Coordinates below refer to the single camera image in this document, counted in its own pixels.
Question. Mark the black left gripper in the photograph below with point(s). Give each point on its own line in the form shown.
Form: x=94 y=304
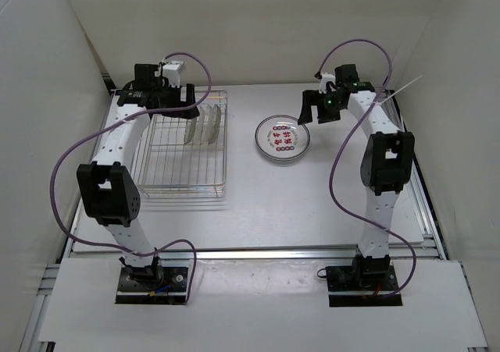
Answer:
x=190 y=94

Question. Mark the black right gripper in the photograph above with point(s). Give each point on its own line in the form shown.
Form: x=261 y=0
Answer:
x=313 y=98

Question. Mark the clear glass plate front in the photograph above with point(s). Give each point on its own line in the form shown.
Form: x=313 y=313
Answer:
x=190 y=130

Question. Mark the clear glass plate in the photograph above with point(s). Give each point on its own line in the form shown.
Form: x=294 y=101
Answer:
x=215 y=117
x=200 y=126
x=190 y=130

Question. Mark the green rim dotted plate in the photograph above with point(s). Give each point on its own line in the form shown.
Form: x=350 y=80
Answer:
x=280 y=138

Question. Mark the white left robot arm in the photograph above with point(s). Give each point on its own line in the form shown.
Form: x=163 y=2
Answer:
x=108 y=191

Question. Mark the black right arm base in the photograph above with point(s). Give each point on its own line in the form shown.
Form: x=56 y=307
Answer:
x=365 y=283

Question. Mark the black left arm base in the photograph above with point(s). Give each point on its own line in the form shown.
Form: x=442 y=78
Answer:
x=169 y=288

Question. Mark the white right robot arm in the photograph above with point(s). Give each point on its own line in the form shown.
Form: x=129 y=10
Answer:
x=387 y=160

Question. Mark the clear glass plate back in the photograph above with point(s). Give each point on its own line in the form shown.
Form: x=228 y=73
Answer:
x=215 y=117

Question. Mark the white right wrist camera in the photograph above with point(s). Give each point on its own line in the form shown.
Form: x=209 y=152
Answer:
x=327 y=82

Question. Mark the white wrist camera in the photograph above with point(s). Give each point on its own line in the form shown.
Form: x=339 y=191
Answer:
x=327 y=82
x=172 y=71

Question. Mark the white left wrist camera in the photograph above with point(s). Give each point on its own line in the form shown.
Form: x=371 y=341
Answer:
x=172 y=71

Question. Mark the silver wire dish rack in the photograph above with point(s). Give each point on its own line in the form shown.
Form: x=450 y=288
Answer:
x=165 y=168

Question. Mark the aluminium mounting rail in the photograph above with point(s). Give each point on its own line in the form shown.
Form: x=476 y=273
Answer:
x=271 y=254

